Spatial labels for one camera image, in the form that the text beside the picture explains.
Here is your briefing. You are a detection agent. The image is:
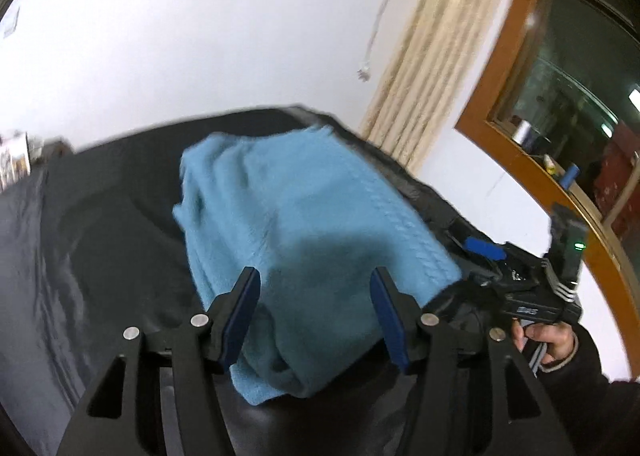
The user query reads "black sheet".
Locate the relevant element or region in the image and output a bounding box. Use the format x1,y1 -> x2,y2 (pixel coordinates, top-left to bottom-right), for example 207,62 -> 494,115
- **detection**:
0,106 -> 506,456

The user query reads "white wall cable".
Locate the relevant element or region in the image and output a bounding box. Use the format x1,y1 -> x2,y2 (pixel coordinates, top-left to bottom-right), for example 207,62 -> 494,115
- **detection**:
356,0 -> 416,83

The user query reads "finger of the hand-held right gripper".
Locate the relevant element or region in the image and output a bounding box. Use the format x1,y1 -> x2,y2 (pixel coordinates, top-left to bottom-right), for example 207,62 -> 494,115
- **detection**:
425,278 -> 505,318
447,225 -> 507,262

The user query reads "grey cable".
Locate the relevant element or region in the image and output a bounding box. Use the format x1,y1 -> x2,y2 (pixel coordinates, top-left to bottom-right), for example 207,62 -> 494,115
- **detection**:
526,342 -> 551,378

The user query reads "person's right hand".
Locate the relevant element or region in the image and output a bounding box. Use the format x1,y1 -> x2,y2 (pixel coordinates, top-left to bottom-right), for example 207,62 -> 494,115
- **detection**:
511,318 -> 581,372

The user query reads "dark red panel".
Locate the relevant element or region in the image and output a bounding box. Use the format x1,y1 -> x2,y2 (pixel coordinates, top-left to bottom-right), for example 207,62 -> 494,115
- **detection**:
595,123 -> 640,237

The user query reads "blue fleece towel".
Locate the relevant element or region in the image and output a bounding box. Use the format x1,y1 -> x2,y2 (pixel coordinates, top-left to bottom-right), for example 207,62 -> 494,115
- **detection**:
172,125 -> 463,407

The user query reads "photo frame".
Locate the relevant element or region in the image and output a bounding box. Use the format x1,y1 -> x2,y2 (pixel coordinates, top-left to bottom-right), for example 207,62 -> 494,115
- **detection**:
0,131 -> 31,189

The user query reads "person's right forearm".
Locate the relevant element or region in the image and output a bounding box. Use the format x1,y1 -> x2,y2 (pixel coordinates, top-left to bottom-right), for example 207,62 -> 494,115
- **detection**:
540,326 -> 640,456

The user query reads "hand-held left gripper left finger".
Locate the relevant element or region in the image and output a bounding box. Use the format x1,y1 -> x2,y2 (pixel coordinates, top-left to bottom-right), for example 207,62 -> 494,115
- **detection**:
55,266 -> 262,456

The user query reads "beige curtain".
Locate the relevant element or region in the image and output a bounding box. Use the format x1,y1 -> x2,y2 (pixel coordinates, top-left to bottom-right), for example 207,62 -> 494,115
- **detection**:
359,0 -> 528,172

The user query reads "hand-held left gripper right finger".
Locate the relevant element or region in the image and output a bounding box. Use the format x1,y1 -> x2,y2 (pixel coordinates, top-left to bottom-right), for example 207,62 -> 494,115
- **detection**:
370,267 -> 576,456

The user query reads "wooden window frame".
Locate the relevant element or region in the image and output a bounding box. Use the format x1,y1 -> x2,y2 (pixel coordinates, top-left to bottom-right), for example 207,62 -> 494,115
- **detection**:
455,0 -> 640,357

